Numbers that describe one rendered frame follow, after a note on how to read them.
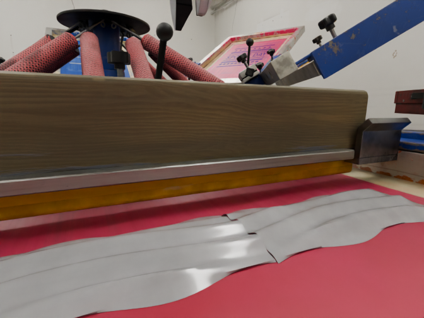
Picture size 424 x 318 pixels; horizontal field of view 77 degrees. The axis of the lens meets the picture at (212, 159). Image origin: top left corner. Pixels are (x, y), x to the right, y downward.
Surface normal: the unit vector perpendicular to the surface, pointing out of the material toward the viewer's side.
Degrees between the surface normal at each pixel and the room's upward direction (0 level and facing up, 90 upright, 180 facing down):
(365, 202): 27
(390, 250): 0
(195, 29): 90
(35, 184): 90
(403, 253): 0
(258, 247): 35
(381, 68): 90
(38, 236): 0
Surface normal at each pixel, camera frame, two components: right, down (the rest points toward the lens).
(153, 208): 0.01, -0.98
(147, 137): 0.43, 0.19
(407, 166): -0.90, 0.07
